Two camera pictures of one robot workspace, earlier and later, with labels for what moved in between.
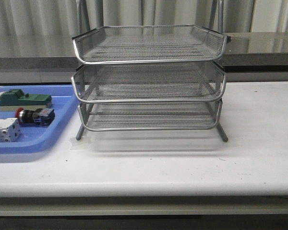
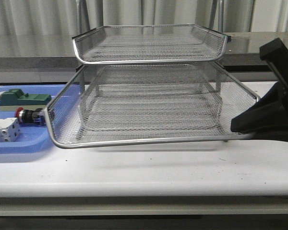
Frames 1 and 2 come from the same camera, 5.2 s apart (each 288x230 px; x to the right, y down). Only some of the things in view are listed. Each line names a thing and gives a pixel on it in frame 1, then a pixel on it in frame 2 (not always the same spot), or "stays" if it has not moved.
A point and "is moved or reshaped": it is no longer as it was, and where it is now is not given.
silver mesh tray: (149, 44) stays
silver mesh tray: (149, 81) is moved or reshaped
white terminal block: (5, 130) stays
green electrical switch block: (12, 99) stays
